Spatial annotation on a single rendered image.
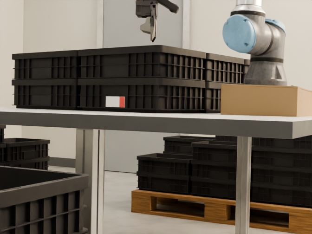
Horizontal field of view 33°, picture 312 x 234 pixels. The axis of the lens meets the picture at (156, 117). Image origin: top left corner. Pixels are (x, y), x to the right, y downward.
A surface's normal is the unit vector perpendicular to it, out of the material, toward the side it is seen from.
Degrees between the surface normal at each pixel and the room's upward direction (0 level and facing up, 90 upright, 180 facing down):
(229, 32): 95
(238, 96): 90
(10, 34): 90
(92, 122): 90
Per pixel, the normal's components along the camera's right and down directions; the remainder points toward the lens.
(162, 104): 0.79, 0.04
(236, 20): -0.68, 0.10
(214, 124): -0.46, 0.01
